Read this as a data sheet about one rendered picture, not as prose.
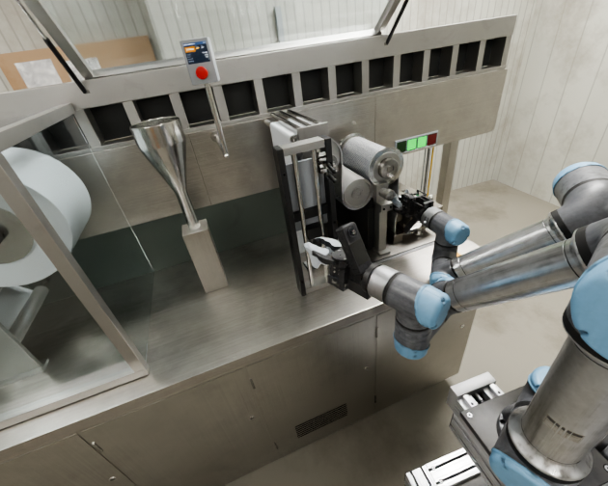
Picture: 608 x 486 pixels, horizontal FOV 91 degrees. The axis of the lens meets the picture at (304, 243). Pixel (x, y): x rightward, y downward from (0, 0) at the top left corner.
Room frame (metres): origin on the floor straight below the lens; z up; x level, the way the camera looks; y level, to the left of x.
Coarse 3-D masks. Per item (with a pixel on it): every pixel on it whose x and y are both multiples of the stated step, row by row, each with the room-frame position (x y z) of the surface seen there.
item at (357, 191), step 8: (344, 168) 1.14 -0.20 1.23; (344, 176) 1.07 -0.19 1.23; (352, 176) 1.04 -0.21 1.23; (360, 176) 1.04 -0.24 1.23; (344, 184) 1.03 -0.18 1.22; (352, 184) 1.01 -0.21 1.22; (360, 184) 1.02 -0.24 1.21; (368, 184) 1.03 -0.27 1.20; (344, 192) 1.00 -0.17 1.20; (352, 192) 1.01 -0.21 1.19; (360, 192) 1.02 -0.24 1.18; (368, 192) 1.03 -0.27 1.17; (344, 200) 1.00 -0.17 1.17; (352, 200) 1.01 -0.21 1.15; (360, 200) 1.02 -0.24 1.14; (368, 200) 1.03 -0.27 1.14
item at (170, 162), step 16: (176, 144) 0.91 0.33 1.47; (160, 160) 0.90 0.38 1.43; (176, 160) 0.91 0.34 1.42; (176, 176) 0.92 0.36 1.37; (176, 192) 0.94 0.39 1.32; (192, 208) 0.95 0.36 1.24; (192, 224) 0.94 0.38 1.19; (192, 240) 0.91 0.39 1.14; (208, 240) 0.92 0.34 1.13; (192, 256) 0.90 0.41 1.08; (208, 256) 0.92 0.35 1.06; (208, 272) 0.91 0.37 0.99; (224, 272) 0.97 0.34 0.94; (208, 288) 0.90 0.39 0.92
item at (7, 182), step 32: (0, 128) 0.68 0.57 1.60; (32, 128) 0.76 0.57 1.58; (0, 160) 0.58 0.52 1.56; (0, 192) 0.56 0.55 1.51; (32, 224) 0.56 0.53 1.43; (64, 256) 0.57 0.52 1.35; (96, 320) 0.56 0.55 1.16; (128, 352) 0.57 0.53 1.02; (96, 384) 0.54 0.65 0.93; (32, 416) 0.48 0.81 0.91
